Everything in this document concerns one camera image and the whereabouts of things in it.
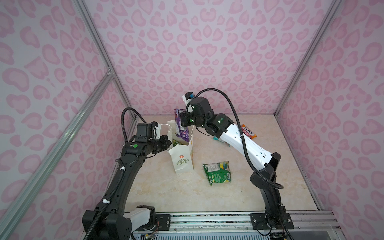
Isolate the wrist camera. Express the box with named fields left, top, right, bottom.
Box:
left=183, top=92, right=195, bottom=105
left=135, top=122, right=162, bottom=143

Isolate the green Fox's candy packet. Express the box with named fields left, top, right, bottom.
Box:
left=173, top=139, right=189, bottom=147

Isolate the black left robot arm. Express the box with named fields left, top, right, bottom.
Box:
left=82, top=135, right=172, bottom=240

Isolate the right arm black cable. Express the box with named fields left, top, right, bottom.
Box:
left=185, top=87, right=295, bottom=240

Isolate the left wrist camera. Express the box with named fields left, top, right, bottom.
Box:
left=135, top=122, right=162, bottom=143

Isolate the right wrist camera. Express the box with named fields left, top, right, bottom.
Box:
left=183, top=92, right=195, bottom=105

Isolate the teal snack packet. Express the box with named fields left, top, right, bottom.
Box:
left=213, top=136, right=231, bottom=147

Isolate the purple candy packet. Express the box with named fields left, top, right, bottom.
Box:
left=174, top=109, right=190, bottom=142

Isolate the aluminium frame post right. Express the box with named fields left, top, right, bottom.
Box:
left=274, top=0, right=344, bottom=119

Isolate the aluminium frame post left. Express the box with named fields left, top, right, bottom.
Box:
left=73, top=0, right=132, bottom=107

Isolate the aluminium frame post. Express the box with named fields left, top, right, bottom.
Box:
left=274, top=0, right=344, bottom=119
left=73, top=0, right=132, bottom=107

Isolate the green candy packet bottom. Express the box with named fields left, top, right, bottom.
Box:
left=203, top=161, right=232, bottom=186

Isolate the aluminium diagonal frame bar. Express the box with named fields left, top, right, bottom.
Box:
left=1, top=73, right=114, bottom=240

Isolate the red yellow candy packet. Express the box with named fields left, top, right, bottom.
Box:
left=242, top=125, right=257, bottom=140

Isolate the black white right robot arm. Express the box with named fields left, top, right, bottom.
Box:
left=181, top=92, right=294, bottom=230

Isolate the white paper bag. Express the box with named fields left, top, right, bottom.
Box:
left=162, top=120, right=195, bottom=174

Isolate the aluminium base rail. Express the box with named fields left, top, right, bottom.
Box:
left=80, top=210, right=346, bottom=240

